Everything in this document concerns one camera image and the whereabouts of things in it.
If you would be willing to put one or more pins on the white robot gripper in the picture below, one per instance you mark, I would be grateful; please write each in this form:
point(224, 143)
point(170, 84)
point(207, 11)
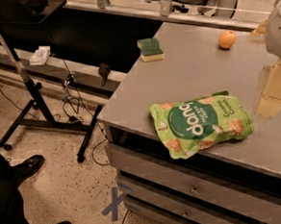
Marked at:
point(279, 32)

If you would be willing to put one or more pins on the green rice chip bag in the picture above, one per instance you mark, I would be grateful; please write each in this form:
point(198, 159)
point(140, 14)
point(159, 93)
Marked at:
point(186, 127)

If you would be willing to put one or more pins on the orange fruit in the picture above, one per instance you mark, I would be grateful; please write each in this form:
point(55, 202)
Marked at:
point(227, 39)

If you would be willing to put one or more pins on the green yellow sponge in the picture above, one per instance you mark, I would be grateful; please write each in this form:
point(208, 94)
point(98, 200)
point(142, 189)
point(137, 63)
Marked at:
point(150, 50)

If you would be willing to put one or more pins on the grey drawer cabinet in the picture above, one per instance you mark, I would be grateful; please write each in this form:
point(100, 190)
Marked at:
point(232, 183)

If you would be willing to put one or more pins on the dark knob on ledge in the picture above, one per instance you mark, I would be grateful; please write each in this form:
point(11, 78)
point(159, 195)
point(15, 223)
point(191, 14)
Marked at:
point(104, 70)

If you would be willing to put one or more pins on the white box on ledge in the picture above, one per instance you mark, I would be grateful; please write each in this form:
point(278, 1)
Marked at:
point(40, 56)

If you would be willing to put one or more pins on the black rolling stand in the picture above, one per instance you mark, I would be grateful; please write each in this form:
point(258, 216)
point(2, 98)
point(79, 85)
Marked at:
point(38, 103)

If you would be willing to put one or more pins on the upper black shoe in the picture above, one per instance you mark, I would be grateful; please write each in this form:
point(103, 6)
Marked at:
point(26, 169)

